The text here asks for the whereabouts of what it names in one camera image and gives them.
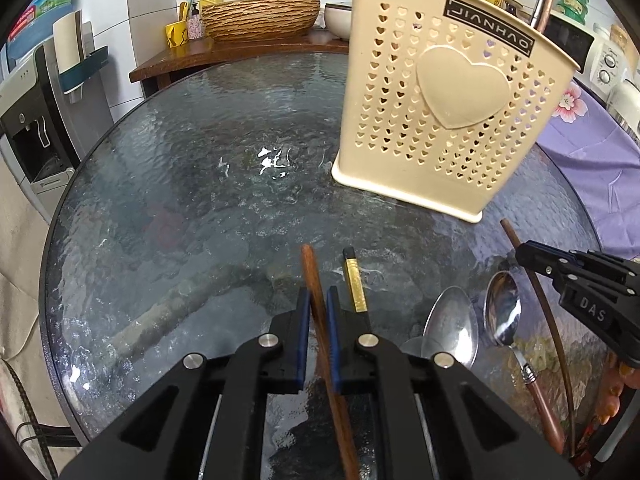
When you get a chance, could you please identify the brown wooden counter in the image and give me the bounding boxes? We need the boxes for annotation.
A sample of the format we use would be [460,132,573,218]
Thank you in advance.
[129,29,348,98]

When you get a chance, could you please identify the yellow mug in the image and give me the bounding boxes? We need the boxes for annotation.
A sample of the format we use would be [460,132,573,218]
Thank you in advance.
[165,21,189,49]

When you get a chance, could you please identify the black gold chopstick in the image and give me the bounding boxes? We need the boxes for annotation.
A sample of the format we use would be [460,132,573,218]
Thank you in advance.
[343,246,368,313]

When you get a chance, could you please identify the white pan with lid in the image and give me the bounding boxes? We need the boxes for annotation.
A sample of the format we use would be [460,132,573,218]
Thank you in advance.
[324,3,352,41]

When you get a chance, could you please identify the brown wooden chopstick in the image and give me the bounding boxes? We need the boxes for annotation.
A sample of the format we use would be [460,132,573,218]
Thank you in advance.
[529,0,553,34]
[300,244,360,480]
[500,218,576,457]

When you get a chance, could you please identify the white microwave oven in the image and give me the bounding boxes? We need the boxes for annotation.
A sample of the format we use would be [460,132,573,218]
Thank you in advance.
[544,11,639,103]

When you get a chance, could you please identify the large silver spoon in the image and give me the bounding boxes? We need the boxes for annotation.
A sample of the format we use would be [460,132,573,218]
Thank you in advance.
[400,286,480,370]

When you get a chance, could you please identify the water dispenser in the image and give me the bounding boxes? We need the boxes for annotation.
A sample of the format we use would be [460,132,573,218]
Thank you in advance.
[0,8,116,221]

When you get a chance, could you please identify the cream plastic utensil holder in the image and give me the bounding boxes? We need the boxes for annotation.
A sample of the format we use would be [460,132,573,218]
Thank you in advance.
[332,0,577,223]

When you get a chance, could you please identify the blue water jug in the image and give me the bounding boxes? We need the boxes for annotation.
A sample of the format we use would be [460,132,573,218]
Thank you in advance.
[6,0,73,67]

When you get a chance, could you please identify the silver spoon wooden handle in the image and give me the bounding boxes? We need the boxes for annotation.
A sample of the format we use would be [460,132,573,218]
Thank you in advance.
[484,271,565,454]

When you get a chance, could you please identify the purple floral cloth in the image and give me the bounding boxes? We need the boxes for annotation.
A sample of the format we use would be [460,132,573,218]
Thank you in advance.
[537,81,640,260]

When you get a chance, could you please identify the woven pattern basin sink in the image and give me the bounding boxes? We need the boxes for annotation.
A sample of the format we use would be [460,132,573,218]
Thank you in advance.
[201,0,320,42]

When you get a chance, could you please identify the green stacked containers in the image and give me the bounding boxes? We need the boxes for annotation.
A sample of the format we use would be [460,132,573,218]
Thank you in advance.
[554,0,589,25]

